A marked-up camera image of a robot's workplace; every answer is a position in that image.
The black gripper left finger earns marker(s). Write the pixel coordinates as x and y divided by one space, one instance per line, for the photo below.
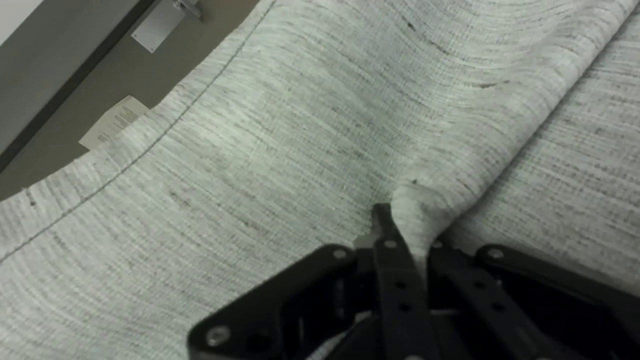
400 292

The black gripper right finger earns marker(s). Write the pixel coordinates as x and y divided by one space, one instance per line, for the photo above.
495 323

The white grey woven curtain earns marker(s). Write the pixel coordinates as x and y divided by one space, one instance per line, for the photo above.
483 120

